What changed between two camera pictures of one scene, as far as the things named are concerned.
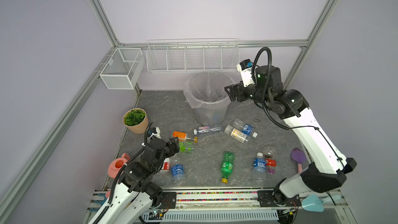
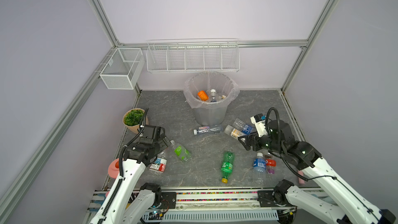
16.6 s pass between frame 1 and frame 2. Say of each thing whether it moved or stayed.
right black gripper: moved
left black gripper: moved
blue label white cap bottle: moved
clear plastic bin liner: stayed
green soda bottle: stayed
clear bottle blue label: stayed
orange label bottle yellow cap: moved
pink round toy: stayed
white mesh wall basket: stayed
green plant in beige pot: stayed
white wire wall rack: stayed
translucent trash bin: stayed
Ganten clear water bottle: stayed
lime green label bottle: moved
